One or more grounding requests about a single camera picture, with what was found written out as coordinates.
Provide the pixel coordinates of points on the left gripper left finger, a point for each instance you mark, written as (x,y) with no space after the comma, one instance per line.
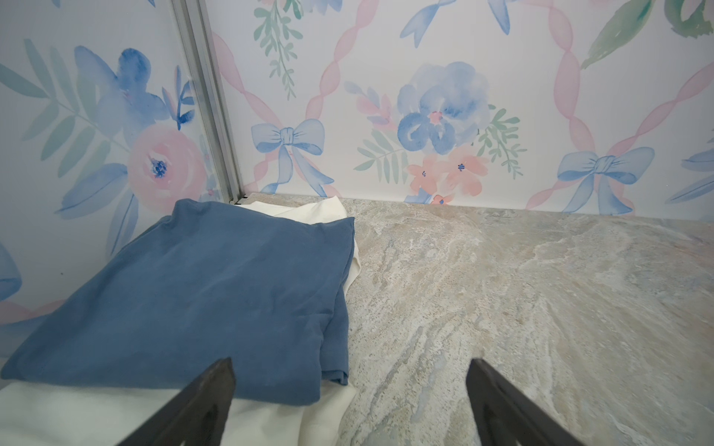
(196,416)

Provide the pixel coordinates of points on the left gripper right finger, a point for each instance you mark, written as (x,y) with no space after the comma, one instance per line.
(505,416)

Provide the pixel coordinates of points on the blue t-shirt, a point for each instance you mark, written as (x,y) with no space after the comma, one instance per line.
(209,282)

